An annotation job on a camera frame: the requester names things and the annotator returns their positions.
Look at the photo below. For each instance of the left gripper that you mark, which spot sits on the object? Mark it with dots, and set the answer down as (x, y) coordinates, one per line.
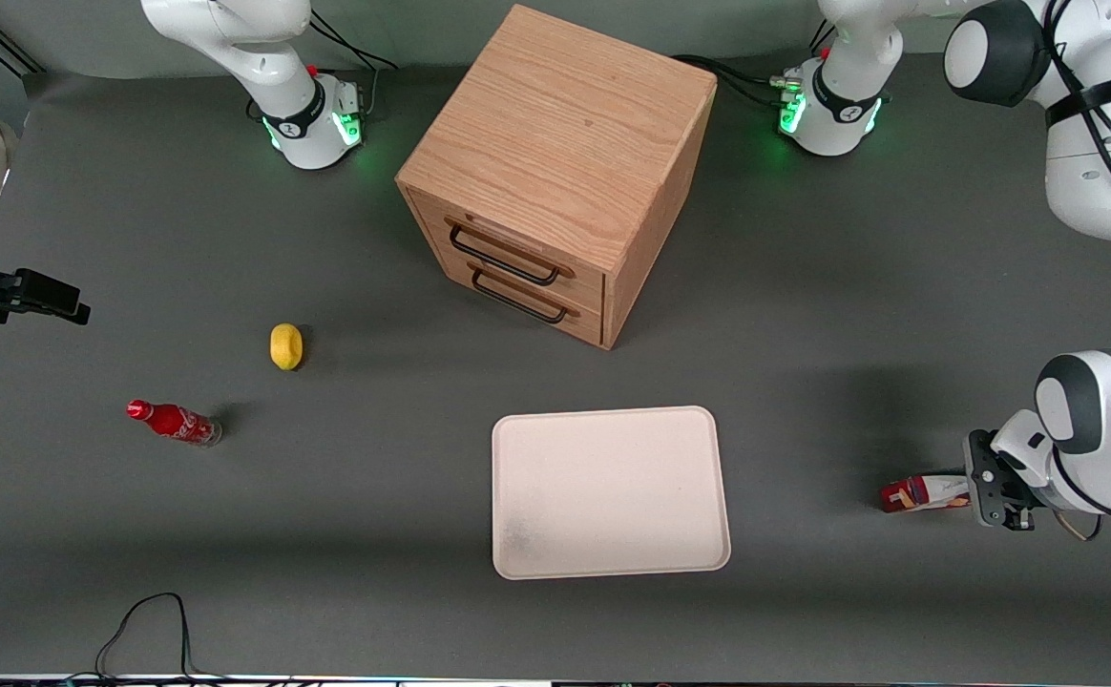
(1006, 498)

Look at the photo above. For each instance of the red cookie box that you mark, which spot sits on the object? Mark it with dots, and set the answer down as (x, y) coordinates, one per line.
(918, 494)

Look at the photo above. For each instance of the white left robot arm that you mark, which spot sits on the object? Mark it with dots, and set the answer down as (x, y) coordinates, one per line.
(1090, 143)

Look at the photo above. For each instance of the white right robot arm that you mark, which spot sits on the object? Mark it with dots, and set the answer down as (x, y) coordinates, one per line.
(279, 86)

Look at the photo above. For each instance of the beige plastic tray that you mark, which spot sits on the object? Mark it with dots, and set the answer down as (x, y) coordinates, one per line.
(608, 491)

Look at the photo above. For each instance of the red cola bottle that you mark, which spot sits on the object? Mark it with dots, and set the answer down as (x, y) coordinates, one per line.
(174, 421)

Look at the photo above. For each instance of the yellow lemon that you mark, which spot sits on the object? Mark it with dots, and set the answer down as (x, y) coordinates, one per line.
(285, 345)

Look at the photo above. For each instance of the wooden drawer front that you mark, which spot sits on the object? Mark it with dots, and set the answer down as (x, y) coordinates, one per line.
(517, 250)
(541, 303)

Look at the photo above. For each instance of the oak wooden drawer cabinet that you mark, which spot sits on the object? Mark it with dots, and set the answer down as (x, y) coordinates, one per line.
(555, 134)

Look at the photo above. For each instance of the dark metal rail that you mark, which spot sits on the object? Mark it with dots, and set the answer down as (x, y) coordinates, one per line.
(2, 43)

